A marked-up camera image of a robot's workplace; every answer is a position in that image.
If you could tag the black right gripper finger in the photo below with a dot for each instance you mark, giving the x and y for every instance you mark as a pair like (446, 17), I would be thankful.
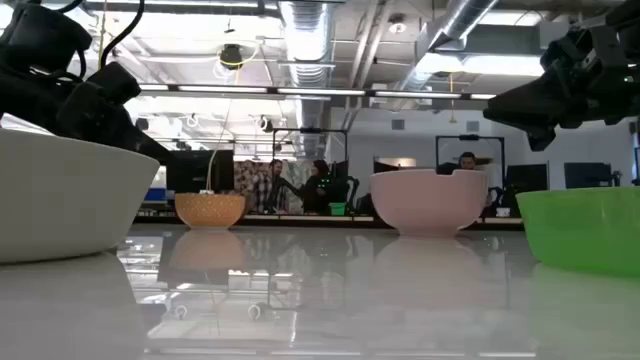
(541, 136)
(530, 102)

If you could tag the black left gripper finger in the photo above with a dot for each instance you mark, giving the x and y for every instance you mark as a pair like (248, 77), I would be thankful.
(115, 82)
(100, 120)

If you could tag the green plastic bowl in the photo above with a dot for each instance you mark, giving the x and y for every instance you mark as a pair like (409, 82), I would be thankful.
(585, 230)

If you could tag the orange patterned bowl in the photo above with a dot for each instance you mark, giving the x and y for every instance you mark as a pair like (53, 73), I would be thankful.
(210, 210)

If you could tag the black monitor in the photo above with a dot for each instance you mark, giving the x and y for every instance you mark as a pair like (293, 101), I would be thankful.
(526, 179)
(192, 172)
(587, 175)

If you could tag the person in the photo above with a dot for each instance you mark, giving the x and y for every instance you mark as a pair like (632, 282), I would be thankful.
(467, 160)
(265, 187)
(316, 187)

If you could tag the blue box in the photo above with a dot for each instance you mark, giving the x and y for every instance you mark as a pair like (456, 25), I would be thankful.
(155, 194)

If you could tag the white bowl with green inside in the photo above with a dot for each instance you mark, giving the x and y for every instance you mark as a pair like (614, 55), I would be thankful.
(427, 202)

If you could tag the long ceiling light strip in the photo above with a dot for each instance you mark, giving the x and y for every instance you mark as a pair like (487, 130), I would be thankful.
(320, 91)

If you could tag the green cup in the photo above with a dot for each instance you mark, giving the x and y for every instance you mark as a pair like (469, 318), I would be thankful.
(337, 209)

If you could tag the black metal rig frame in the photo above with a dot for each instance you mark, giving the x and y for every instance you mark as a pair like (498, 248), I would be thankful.
(470, 137)

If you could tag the silver ceiling duct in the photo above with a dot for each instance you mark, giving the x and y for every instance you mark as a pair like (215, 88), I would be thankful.
(307, 45)
(460, 20)

